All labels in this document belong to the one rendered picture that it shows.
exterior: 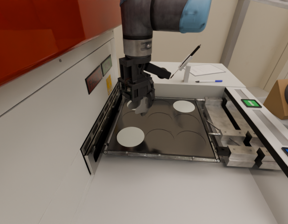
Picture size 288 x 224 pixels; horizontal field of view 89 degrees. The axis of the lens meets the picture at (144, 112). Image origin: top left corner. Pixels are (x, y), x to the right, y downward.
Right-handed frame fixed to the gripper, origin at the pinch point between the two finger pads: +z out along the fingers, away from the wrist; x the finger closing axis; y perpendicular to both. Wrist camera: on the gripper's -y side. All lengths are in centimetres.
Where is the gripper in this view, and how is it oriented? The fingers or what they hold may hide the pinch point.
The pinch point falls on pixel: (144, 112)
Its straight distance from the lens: 52.7
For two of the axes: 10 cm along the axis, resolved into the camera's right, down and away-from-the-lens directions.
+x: 6.6, 4.4, -6.1
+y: -7.5, 3.9, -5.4
